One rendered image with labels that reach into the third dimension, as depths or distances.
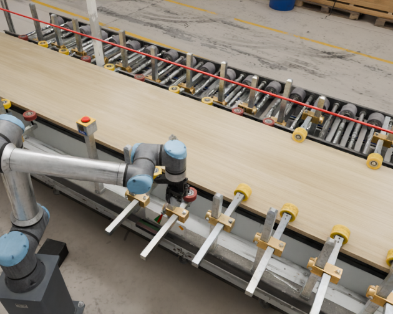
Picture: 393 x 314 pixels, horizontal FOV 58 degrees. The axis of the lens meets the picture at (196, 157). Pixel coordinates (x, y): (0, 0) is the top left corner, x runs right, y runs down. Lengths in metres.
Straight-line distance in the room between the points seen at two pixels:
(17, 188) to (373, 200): 1.76
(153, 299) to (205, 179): 0.98
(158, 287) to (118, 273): 0.30
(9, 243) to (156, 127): 1.06
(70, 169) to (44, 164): 0.09
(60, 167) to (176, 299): 1.46
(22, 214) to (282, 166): 1.39
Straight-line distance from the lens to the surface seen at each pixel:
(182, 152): 1.41
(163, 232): 1.78
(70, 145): 2.56
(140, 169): 1.35
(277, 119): 2.57
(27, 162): 1.43
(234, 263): 1.89
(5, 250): 1.88
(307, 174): 2.11
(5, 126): 1.56
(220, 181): 1.96
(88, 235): 2.91
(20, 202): 1.83
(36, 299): 2.01
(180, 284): 2.61
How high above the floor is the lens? 2.29
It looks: 42 degrees down
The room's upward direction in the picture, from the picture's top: 3 degrees clockwise
